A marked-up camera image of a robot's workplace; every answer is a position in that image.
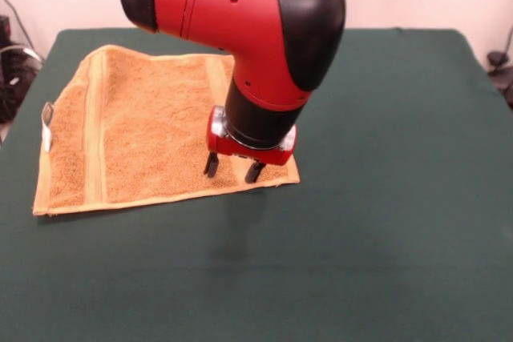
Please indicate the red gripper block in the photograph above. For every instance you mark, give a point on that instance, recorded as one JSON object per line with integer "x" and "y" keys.
{"x": 224, "y": 147}

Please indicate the tan terry towel white label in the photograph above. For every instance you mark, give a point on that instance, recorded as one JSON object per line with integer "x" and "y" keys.
{"x": 140, "y": 138}

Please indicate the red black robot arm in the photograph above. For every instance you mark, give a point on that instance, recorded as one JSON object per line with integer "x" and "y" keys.
{"x": 248, "y": 29}

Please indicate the dark green table cloth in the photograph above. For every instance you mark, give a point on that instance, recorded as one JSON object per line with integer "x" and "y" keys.
{"x": 360, "y": 238}

